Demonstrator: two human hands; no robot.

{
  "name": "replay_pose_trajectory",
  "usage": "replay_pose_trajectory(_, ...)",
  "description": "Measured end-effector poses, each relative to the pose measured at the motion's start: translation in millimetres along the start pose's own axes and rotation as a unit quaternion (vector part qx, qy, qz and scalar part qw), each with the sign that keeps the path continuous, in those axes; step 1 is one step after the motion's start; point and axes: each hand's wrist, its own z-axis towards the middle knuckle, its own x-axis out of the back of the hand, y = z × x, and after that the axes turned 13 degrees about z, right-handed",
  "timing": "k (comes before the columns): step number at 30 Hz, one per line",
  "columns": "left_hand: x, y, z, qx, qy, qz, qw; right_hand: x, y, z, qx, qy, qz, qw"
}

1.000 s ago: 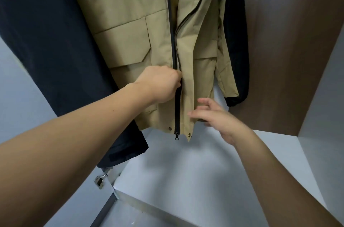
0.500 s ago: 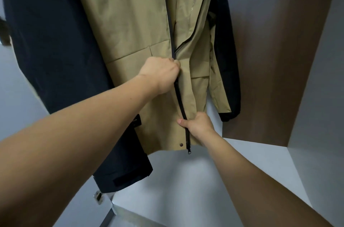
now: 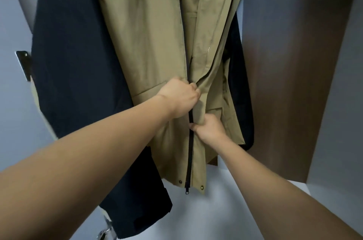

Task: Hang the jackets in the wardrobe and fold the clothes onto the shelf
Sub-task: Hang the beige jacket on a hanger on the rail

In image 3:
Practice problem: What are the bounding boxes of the person's right hand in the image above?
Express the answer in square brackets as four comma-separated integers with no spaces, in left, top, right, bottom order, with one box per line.
[190,112,229,150]

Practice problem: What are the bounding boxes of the person's left forearm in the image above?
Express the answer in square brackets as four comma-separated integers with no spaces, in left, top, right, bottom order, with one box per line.
[0,95,178,240]

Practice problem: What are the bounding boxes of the person's right forearm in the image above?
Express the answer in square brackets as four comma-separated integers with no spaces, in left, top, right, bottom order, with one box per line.
[214,134,363,240]

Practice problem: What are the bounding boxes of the person's left hand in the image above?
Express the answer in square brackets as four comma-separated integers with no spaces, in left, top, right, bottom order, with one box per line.
[156,76,202,120]

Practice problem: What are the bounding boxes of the khaki and black jacket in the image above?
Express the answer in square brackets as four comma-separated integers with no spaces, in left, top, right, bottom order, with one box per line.
[31,0,256,239]

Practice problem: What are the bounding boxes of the metal door hinge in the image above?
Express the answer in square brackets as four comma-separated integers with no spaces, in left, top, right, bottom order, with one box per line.
[98,219,117,240]
[15,50,33,83]

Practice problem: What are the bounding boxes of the white wardrobe door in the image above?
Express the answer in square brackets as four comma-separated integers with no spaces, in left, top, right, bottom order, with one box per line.
[0,0,57,172]

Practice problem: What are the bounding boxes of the white wardrobe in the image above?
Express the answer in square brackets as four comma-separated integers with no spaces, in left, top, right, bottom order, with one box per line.
[0,0,363,240]

